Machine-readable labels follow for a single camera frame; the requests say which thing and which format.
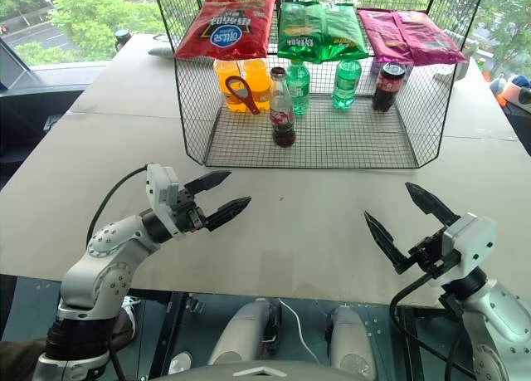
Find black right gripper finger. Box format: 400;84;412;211
363;210;416;275
405;182;461;227

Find glass cola bottle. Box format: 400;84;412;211
269;66;297;149

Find green chips bag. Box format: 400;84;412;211
276;1;369;65

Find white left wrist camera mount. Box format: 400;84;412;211
144;164;183;237

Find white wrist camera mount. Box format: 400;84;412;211
144;164;183;237
431;212;498;289

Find grey rounded robot leg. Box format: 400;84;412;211
329;305;377;380
207;298;283;368

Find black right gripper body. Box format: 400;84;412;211
408;227;461;279

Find thin white cable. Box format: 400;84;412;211
278;298;323;368

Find purple chips bag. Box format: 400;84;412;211
357;7;469;66

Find grey robot torso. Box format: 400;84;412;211
165;359;374;381

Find orange soda plastic bottle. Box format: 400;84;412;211
213;58;244;112
241;58;270;113

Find green soda plastic bottle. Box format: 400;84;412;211
333;58;363;110
285;59;311;116

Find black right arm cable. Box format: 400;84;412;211
389;272;478;381

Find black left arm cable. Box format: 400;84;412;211
85;164;149;249

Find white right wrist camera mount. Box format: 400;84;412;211
431;212;498;289

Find colourful plush toys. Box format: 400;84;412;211
489;73;531;108

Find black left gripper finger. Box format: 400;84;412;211
184;170;232;198
205;196;252;232

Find black wire mesh rack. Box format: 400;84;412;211
151;0;489;170

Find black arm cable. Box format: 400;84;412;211
389;272;478;381
85;164;149;249

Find white sneaker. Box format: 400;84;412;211
122;296;139;340

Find black cola plastic bottle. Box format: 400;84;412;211
372;61;407;112

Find red chips bag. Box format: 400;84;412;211
174;0;277;61

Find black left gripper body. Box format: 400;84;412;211
173;188;208;234

